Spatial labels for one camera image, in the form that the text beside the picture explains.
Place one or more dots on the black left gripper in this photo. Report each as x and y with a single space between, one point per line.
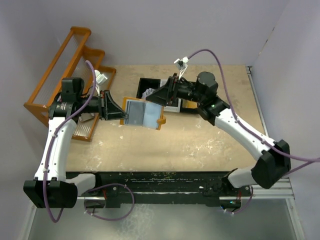
109 109

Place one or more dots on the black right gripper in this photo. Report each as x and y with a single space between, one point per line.
161 95

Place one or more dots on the yellow leather card holder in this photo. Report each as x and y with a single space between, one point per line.
142 113

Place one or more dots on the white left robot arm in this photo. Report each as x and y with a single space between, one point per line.
49 186

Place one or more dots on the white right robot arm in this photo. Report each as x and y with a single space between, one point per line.
272 160

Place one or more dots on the white cards in box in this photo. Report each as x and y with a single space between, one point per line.
147 92

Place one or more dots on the grey cardboard envelope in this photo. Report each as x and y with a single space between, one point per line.
84 117

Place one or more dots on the orange wooden tiered rack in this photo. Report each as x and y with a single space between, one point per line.
69 61

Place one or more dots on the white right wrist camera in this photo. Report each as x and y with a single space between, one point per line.
182 65

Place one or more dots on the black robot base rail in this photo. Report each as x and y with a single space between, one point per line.
209 188

